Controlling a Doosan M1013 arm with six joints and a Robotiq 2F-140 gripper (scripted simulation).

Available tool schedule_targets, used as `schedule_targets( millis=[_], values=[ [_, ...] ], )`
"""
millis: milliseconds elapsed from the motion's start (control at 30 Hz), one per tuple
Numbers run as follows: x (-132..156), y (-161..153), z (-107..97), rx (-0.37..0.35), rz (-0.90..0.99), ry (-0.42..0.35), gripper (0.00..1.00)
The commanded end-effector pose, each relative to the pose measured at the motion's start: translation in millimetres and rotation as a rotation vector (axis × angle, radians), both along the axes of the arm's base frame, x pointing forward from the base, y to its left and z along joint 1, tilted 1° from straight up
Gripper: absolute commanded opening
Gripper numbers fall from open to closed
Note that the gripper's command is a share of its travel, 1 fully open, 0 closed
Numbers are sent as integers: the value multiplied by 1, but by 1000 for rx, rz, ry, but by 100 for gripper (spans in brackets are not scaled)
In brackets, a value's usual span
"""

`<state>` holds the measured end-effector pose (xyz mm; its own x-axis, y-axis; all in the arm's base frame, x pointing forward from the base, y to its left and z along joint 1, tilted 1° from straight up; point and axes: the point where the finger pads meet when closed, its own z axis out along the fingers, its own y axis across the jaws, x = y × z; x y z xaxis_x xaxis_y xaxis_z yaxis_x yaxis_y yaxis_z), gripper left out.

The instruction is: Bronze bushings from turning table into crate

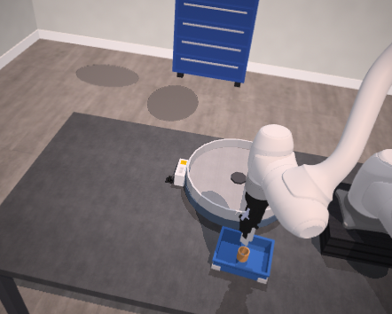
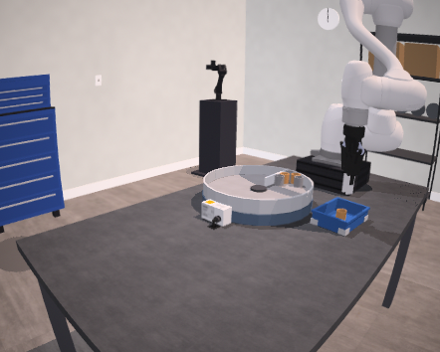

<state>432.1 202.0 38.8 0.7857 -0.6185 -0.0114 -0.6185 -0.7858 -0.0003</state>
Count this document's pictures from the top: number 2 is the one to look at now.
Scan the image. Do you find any blue crate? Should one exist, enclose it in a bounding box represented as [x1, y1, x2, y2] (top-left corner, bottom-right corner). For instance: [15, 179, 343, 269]
[310, 197, 370, 236]

